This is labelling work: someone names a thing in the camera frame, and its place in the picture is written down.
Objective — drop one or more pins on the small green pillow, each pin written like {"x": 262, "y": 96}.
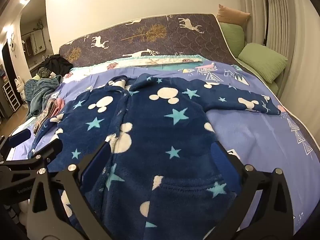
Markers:
{"x": 232, "y": 37}

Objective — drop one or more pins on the peach pillow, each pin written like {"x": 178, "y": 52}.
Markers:
{"x": 231, "y": 15}

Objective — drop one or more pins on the blue printed bed blanket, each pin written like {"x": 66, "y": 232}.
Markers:
{"x": 265, "y": 142}

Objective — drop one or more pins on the white and teal patterned blanket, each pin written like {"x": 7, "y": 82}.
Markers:
{"x": 150, "y": 61}

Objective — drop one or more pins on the pale ribbed curtain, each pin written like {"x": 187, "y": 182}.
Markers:
{"x": 285, "y": 17}

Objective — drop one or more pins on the person's left hand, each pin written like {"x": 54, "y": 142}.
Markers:
{"x": 23, "y": 206}

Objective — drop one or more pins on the black clothes pile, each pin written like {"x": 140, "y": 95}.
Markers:
{"x": 56, "y": 63}

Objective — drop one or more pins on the white cat figurine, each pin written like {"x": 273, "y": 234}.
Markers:
{"x": 19, "y": 87}

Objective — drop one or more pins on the navy star print fleece pajama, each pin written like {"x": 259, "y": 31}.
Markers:
{"x": 155, "y": 120}

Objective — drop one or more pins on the large green pillow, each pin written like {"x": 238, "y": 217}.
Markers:
{"x": 265, "y": 61}

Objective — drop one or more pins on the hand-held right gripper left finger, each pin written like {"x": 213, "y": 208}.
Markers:
{"x": 93, "y": 166}

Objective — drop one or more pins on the teal fleece blanket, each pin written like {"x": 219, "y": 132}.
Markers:
{"x": 40, "y": 91}

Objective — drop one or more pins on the white shelf rack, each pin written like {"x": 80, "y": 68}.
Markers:
{"x": 10, "y": 97}

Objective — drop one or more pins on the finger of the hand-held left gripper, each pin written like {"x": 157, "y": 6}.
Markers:
{"x": 48, "y": 150}
{"x": 20, "y": 135}

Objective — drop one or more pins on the pink floral folded clothes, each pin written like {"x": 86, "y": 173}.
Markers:
{"x": 48, "y": 111}

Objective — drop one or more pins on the deer print mattress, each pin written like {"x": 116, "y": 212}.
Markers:
{"x": 155, "y": 32}

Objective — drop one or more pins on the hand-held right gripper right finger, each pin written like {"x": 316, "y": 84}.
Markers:
{"x": 220, "y": 156}

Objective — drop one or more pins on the black floor lamp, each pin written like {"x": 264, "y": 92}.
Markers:
{"x": 266, "y": 12}

